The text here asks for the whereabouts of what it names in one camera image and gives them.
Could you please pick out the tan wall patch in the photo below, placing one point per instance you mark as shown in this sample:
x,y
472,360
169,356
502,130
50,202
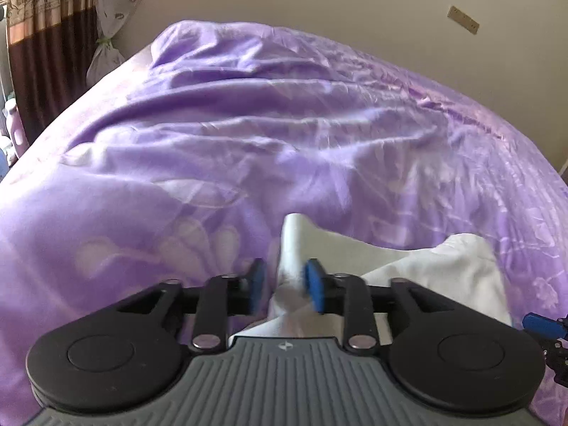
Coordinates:
x,y
463,20

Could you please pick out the purple floral blanket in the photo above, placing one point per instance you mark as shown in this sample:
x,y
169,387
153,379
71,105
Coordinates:
x,y
248,142

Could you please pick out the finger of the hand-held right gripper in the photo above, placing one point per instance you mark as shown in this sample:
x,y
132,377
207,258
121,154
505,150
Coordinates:
x,y
539,325

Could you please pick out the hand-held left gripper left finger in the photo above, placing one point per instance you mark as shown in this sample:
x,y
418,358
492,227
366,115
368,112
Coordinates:
x,y
256,286

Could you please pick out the white tied sheer curtain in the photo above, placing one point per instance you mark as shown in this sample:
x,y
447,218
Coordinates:
x,y
111,26

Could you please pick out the pale cloth pants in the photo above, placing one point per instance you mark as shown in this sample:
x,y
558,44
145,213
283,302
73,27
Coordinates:
x,y
426,270

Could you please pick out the pink bottle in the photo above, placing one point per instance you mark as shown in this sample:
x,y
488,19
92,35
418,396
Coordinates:
x,y
17,128

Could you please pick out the brown patterned curtain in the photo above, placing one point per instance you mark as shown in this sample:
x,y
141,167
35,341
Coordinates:
x,y
42,44

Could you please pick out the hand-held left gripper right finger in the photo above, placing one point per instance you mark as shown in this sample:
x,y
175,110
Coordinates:
x,y
314,288

